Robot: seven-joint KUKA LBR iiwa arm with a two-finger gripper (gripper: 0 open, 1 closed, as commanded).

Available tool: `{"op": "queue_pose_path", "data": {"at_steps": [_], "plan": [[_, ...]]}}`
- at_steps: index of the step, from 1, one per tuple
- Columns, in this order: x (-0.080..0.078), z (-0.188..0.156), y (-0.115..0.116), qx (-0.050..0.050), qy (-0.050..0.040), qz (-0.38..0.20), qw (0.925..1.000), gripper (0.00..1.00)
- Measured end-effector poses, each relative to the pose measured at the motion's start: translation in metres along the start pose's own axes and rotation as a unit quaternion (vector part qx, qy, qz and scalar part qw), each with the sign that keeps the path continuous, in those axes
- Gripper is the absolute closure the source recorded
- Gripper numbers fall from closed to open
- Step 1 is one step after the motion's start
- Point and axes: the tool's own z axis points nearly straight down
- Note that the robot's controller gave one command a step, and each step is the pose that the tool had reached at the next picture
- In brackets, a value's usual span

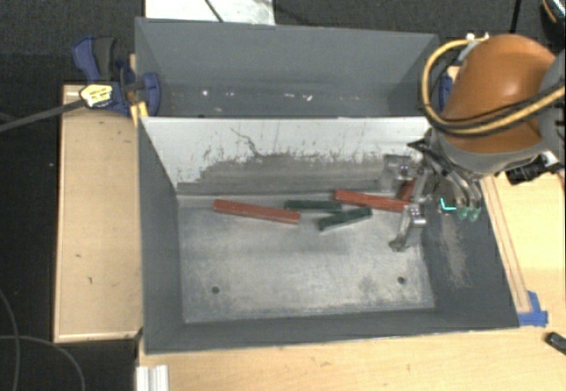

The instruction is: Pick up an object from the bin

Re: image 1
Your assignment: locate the black cylinder on white bracket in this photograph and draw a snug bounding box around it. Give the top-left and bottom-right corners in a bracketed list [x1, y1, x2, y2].
[503, 151, 561, 186]

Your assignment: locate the grey metal bin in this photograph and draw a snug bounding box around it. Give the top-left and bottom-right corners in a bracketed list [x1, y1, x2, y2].
[134, 16, 521, 355]

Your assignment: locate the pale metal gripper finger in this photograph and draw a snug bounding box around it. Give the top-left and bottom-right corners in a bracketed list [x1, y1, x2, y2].
[379, 153, 420, 196]
[387, 203, 429, 253]

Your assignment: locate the red-brown flat block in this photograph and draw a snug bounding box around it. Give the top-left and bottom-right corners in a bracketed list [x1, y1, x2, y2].
[333, 189, 411, 214]
[396, 179, 417, 202]
[213, 198, 302, 226]

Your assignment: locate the pale wood board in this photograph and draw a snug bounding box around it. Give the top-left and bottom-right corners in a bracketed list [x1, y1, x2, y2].
[52, 83, 145, 344]

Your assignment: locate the dark green flat block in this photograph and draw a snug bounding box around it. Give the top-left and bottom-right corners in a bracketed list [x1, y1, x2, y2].
[283, 199, 344, 212]
[317, 207, 374, 233]

